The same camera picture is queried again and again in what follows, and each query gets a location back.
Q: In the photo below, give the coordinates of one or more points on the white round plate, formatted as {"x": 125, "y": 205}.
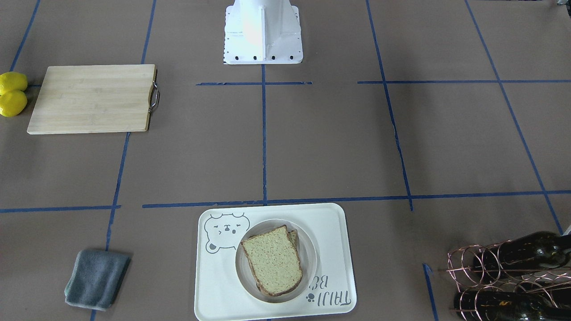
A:
{"x": 306, "y": 251}

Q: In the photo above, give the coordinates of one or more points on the bread slice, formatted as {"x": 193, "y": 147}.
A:
{"x": 293, "y": 238}
{"x": 274, "y": 261}

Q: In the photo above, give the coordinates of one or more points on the cream bear tray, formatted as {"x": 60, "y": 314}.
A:
{"x": 218, "y": 294}

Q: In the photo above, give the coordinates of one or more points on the wooden cutting board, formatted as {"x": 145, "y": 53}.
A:
{"x": 95, "y": 99}

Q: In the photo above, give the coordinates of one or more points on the grey folded cloth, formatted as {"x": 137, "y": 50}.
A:
{"x": 96, "y": 279}

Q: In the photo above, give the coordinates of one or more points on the green wine bottle middle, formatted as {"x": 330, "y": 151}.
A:
{"x": 482, "y": 305}

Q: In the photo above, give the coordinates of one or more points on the green wine bottle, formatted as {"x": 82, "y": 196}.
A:
{"x": 482, "y": 305}
{"x": 543, "y": 250}

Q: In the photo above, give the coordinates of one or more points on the green wine bottle front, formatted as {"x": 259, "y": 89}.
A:
{"x": 543, "y": 250}

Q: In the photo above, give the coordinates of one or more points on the yellow lemon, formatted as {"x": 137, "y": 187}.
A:
{"x": 12, "y": 103}
{"x": 11, "y": 81}

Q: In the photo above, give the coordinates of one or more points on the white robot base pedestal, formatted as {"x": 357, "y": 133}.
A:
{"x": 262, "y": 32}

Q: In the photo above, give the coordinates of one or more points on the copper wire bottle rack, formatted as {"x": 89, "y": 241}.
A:
{"x": 553, "y": 285}

